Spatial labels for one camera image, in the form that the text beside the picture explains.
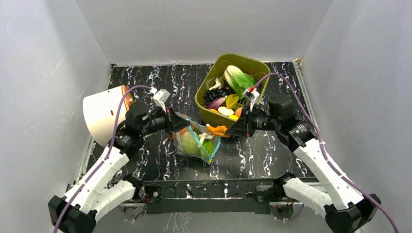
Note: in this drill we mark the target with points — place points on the white toy mushroom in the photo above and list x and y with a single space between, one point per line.
205 136

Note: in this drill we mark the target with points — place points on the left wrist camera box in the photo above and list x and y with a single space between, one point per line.
160 97

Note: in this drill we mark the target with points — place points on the black toy grapes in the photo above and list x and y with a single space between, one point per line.
213 94

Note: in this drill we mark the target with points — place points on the orange toy fruit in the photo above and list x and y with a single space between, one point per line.
214 110

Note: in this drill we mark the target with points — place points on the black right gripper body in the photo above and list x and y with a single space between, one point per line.
247 124

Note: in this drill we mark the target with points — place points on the toy napa cabbage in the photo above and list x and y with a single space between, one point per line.
238 80

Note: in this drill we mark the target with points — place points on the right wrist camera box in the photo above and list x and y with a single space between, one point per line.
252 96

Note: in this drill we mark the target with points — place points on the yellow toy star fruit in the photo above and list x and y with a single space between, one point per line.
231 101

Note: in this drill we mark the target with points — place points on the olive green plastic bin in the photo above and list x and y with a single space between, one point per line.
250 66

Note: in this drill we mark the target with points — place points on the green toy star fruit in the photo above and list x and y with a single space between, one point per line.
207 149

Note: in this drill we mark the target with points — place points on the toy mushroom half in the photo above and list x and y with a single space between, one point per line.
225 111

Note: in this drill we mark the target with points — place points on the clear zip top bag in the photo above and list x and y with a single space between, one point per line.
195 129

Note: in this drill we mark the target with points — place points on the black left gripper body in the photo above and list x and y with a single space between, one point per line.
166 120

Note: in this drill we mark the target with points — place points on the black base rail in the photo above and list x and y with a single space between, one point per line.
226 196

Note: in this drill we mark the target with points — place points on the dark purple toy plum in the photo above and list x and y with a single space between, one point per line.
228 89

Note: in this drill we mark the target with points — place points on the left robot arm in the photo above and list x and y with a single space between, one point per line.
79 209

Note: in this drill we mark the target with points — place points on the toy peach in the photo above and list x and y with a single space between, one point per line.
238 112

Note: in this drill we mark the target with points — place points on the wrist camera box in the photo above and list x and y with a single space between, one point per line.
252 96
160 97

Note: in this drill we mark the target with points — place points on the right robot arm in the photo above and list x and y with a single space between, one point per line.
344 208

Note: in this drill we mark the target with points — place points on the orange toy ginger root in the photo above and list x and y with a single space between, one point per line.
217 131

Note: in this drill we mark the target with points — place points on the green toy cabbage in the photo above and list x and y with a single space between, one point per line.
189 144

